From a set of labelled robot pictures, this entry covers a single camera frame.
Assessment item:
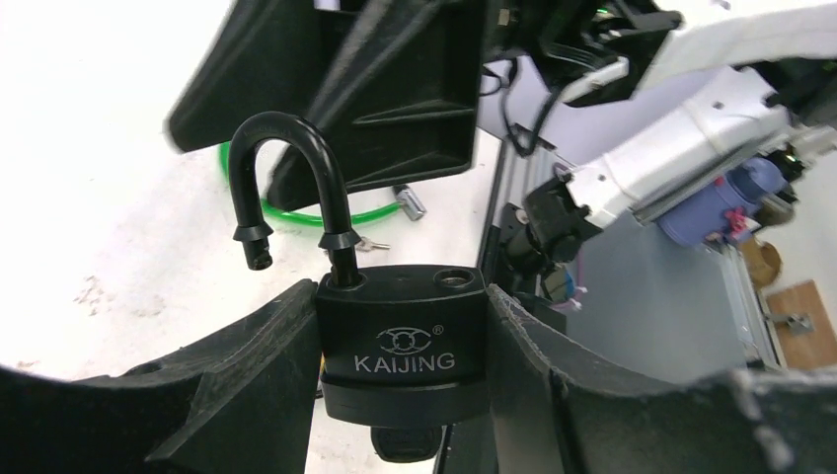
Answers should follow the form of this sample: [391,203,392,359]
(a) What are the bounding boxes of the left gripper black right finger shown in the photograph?
[487,286,836,473]

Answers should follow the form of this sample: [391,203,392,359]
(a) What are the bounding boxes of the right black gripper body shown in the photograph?
[484,0,684,107]

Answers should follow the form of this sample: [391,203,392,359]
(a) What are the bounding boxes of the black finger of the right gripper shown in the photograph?
[265,0,489,213]
[167,1,393,153]

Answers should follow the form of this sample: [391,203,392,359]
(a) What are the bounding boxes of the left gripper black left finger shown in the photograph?
[1,279,320,473]

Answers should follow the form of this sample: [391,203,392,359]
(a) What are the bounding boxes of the black padlock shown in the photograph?
[228,112,489,429]

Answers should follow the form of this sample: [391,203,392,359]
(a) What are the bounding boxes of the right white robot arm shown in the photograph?
[168,1,836,277]

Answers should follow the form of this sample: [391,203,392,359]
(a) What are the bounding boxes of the silver key bunch right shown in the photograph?
[355,236,391,253]

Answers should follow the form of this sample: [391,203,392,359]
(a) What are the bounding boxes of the black key in black padlock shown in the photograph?
[370,427,443,464]

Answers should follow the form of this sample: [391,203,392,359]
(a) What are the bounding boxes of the blue water bottle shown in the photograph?
[656,157,788,247]

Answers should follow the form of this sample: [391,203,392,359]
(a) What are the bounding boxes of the green cable lock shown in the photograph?
[219,140,427,230]

